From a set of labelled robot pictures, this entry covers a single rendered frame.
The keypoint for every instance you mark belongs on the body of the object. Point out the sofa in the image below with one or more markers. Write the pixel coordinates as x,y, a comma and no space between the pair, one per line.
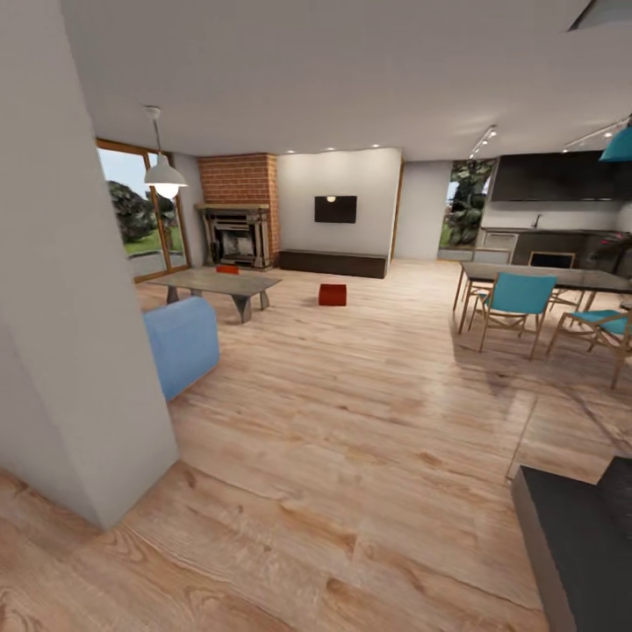
185,343

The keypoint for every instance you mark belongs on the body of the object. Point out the door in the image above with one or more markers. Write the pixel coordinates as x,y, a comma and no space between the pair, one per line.
151,225

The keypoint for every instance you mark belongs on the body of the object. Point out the coffee table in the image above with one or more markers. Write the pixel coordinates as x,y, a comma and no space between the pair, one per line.
240,287

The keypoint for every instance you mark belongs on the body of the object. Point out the wood fireplace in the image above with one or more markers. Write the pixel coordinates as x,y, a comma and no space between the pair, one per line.
237,237

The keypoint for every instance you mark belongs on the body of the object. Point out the cabinet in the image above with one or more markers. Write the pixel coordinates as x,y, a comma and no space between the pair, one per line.
590,180
529,177
334,263

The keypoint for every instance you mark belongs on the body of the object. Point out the breakfast table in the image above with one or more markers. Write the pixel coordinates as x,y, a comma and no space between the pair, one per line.
481,273

